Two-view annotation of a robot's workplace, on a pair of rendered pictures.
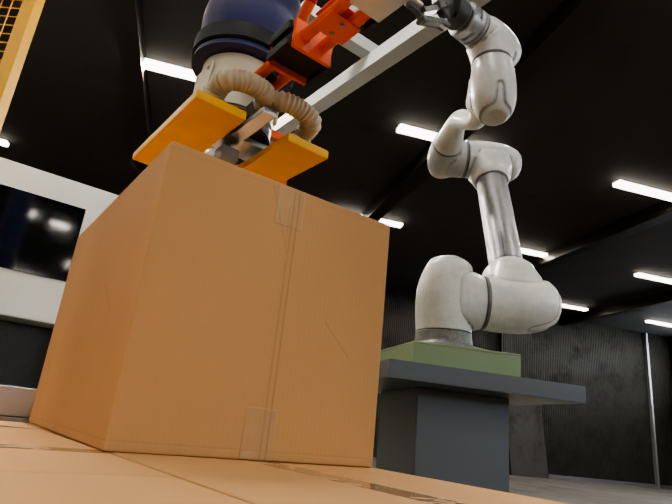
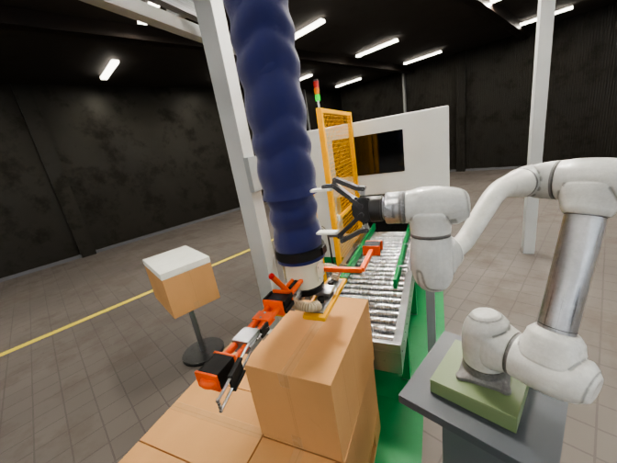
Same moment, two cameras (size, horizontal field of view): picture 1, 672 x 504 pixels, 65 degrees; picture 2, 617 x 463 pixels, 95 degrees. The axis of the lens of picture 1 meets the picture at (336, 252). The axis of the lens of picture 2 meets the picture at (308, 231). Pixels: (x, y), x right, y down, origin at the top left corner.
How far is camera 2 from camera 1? 1.53 m
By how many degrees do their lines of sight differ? 70
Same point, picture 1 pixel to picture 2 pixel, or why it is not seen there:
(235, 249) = (272, 394)
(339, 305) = (313, 413)
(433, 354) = (443, 390)
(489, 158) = (572, 197)
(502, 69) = (419, 260)
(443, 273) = (468, 333)
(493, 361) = (490, 412)
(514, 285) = (528, 365)
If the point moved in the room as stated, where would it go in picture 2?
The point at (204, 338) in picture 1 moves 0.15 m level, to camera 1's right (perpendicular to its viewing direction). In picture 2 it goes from (273, 415) to (288, 443)
